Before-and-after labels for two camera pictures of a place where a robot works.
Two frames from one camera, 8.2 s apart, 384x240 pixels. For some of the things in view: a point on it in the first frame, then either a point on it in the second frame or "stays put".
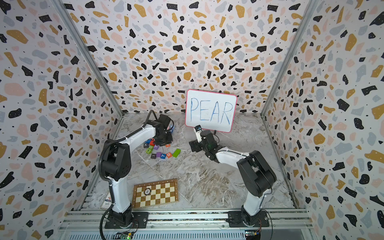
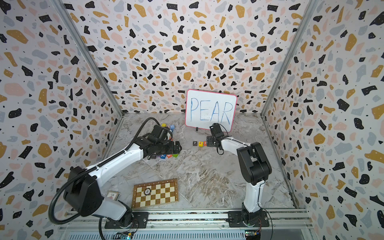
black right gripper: x=194 y=144 -> x=209 y=139
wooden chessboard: x=155 y=193 stays put
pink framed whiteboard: x=211 y=111 stays put
